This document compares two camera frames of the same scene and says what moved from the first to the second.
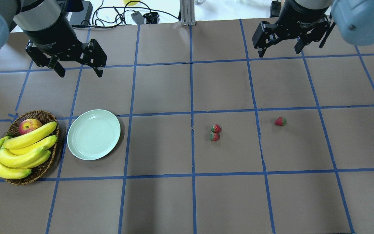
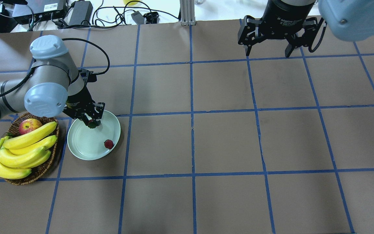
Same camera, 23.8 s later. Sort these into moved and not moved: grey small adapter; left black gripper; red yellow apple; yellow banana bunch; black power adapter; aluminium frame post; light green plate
Moved: left black gripper
Not moved: yellow banana bunch; grey small adapter; aluminium frame post; red yellow apple; light green plate; black power adapter
